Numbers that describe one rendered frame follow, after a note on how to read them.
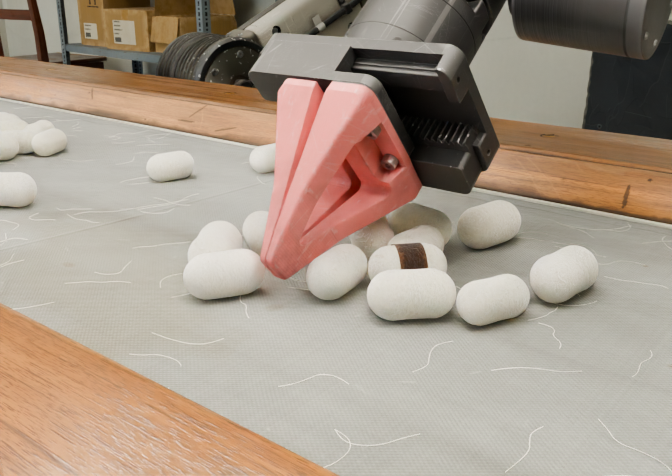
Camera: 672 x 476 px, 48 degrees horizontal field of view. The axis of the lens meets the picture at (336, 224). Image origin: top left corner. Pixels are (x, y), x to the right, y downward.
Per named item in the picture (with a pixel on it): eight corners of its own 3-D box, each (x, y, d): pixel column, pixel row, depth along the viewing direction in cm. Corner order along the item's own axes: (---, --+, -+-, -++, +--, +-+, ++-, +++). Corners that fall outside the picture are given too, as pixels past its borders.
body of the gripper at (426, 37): (440, 79, 28) (517, -54, 31) (247, 60, 34) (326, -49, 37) (486, 183, 33) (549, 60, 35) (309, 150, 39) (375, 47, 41)
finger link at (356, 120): (275, 237, 27) (394, 48, 30) (149, 201, 31) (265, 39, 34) (350, 325, 32) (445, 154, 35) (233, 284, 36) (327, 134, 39)
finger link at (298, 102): (327, 252, 25) (446, 51, 29) (187, 212, 30) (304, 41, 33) (398, 342, 30) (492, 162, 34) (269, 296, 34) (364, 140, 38)
